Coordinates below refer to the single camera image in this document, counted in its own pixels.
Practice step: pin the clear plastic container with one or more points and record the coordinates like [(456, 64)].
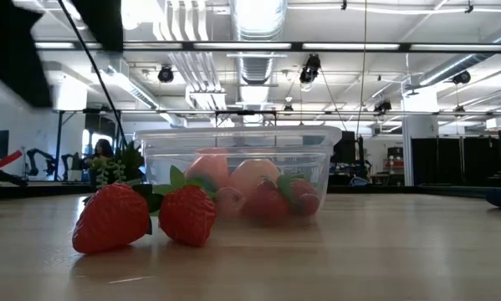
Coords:
[(237, 140)]

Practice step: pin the orange toy carrot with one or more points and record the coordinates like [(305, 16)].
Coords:
[(254, 175)]

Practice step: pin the pink toy peach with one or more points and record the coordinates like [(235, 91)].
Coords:
[(208, 167)]

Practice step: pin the red toy strawberry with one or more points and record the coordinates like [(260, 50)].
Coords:
[(187, 217), (110, 219), (264, 205), (306, 198)]

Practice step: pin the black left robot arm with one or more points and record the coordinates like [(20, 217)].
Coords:
[(16, 50)]

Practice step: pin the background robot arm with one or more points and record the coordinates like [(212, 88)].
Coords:
[(41, 161)]

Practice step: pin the green artificial succulent plant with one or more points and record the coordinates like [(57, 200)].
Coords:
[(108, 169)]

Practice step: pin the person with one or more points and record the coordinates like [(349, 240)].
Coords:
[(101, 152)]

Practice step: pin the white pillar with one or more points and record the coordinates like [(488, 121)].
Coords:
[(419, 138)]

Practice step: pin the black partition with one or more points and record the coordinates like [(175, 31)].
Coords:
[(455, 161)]

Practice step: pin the black hanging camera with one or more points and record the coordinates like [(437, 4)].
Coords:
[(165, 74), (461, 78), (309, 69), (382, 106)]

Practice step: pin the silver air duct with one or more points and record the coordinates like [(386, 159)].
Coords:
[(256, 25)]

